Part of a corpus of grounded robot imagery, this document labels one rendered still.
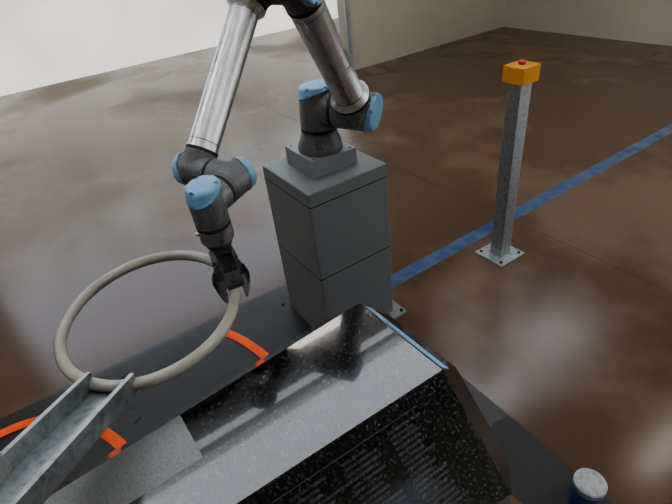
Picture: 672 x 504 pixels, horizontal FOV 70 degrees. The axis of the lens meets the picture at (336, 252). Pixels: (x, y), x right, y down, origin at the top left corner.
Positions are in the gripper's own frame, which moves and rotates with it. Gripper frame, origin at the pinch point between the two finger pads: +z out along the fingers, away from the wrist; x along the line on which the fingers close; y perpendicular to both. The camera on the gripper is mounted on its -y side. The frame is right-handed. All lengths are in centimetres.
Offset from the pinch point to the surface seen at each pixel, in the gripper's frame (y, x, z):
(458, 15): 535, -457, 91
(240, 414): -35.9, 9.2, 2.9
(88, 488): -39, 43, 2
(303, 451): -51, -1, 2
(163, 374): -24.1, 22.4, -6.5
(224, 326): -16.9, 6.0, -7.1
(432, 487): -64, -25, 17
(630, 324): -13, -170, 89
